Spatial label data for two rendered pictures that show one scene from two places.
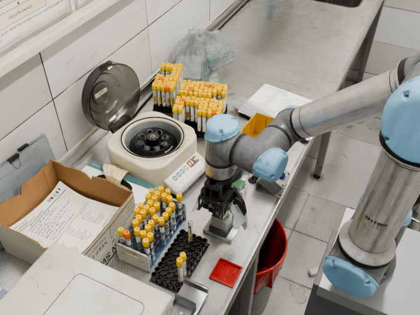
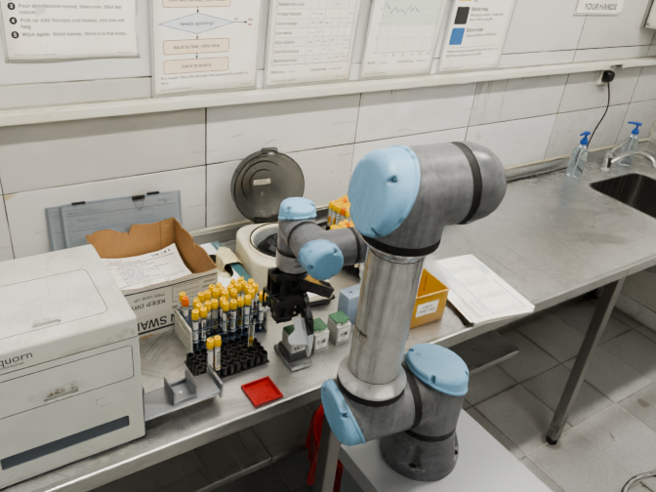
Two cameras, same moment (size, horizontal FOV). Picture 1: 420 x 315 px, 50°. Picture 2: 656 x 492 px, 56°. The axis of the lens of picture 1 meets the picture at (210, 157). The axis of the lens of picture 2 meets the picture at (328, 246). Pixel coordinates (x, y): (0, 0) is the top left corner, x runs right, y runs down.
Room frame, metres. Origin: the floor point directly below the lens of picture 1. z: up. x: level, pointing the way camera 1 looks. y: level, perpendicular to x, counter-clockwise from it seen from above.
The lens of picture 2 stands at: (-0.19, -0.60, 1.85)
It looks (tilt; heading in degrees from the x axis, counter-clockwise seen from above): 30 degrees down; 27
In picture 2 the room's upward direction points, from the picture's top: 7 degrees clockwise
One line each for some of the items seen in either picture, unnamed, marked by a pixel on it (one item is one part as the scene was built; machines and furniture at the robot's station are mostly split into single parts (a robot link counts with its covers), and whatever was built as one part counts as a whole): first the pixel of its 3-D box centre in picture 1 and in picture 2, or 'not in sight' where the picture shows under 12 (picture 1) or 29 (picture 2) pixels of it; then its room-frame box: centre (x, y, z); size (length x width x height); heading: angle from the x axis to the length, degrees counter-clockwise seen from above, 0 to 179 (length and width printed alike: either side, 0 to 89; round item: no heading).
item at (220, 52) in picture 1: (213, 45); not in sight; (1.75, -0.01, 0.94); 0.20 x 0.17 x 0.14; 126
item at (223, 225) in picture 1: (221, 220); (294, 342); (0.80, -0.03, 0.92); 0.05 x 0.04 x 0.06; 63
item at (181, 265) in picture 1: (179, 249); (227, 343); (0.69, 0.08, 0.93); 0.17 x 0.09 x 0.11; 155
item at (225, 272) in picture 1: (225, 272); (262, 390); (0.66, -0.05, 0.88); 0.07 x 0.07 x 0.01; 64
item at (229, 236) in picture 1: (221, 227); (293, 350); (0.80, -0.03, 0.89); 0.09 x 0.05 x 0.04; 63
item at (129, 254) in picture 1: (152, 230); (222, 320); (0.77, 0.16, 0.91); 0.20 x 0.10 x 0.07; 154
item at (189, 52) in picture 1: (187, 56); not in sight; (1.61, 0.09, 0.97); 0.26 x 0.17 x 0.19; 175
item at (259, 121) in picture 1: (264, 139); (411, 296); (1.14, -0.18, 0.93); 0.13 x 0.13 x 0.10; 61
